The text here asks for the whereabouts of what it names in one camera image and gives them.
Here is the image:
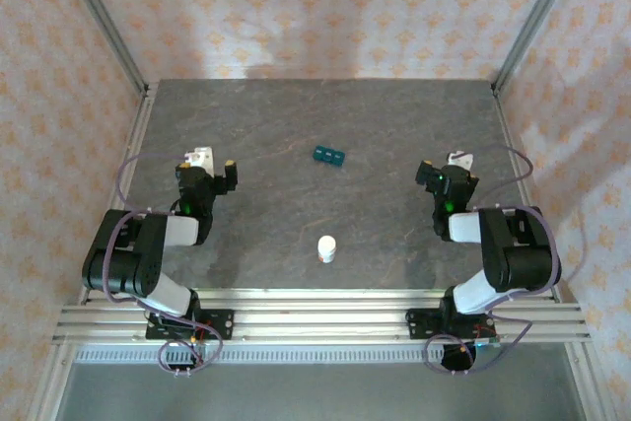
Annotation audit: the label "teal pill organizer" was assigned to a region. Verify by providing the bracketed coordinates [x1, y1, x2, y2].
[312, 145, 346, 169]

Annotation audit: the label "white pill bottle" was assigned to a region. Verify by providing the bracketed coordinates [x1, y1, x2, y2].
[316, 235, 338, 265]

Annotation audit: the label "small green circuit board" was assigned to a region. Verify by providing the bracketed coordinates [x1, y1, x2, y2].
[470, 335, 503, 352]

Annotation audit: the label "aluminium mounting rails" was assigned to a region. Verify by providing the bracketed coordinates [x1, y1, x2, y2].
[51, 287, 593, 346]

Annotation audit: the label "orange patterned cloth backdrop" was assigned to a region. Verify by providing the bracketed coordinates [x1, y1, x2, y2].
[0, 0, 631, 421]

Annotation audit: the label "grey metal sheet panel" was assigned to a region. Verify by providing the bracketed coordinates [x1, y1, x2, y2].
[53, 361, 591, 421]

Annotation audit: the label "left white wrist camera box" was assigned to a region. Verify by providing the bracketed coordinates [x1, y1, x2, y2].
[186, 146, 215, 178]

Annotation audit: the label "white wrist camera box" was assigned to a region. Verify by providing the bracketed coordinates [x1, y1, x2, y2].
[446, 149, 474, 172]
[186, 146, 215, 178]

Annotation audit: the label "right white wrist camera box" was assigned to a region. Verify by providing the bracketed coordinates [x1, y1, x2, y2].
[446, 149, 474, 172]

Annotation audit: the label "aluminium side rail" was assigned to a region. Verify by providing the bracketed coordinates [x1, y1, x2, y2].
[78, 83, 160, 304]
[491, 85, 563, 304]

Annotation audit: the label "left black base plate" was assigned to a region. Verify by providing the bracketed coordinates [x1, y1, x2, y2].
[145, 309, 235, 342]

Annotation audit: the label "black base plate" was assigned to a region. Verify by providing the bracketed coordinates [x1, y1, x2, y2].
[145, 309, 235, 342]
[406, 307, 496, 341]

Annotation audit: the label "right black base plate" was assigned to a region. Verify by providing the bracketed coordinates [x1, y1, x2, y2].
[406, 307, 496, 341]

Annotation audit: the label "aluminium frame post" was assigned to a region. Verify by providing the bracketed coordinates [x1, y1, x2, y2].
[492, 0, 588, 97]
[51, 0, 152, 97]

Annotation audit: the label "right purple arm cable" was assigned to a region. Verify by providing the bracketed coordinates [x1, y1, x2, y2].
[423, 143, 564, 377]

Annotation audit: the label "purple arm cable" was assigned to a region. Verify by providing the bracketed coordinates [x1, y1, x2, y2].
[101, 152, 223, 377]
[423, 143, 564, 377]

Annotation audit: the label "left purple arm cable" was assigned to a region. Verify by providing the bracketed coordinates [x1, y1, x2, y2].
[101, 152, 223, 377]

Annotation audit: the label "grey slotted cable duct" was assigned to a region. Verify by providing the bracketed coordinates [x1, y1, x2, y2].
[73, 345, 502, 364]

